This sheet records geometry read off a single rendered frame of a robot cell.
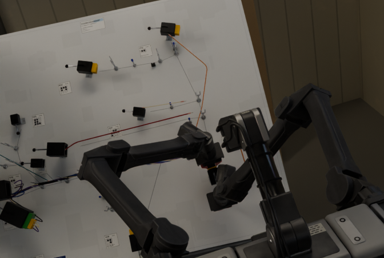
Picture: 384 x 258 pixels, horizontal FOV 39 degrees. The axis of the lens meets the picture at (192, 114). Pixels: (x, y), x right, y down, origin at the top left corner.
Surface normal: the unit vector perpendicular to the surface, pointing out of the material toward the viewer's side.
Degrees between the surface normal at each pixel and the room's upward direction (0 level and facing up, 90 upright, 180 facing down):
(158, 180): 50
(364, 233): 0
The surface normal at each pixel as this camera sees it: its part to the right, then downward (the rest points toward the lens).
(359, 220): -0.18, -0.86
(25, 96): -0.04, -0.19
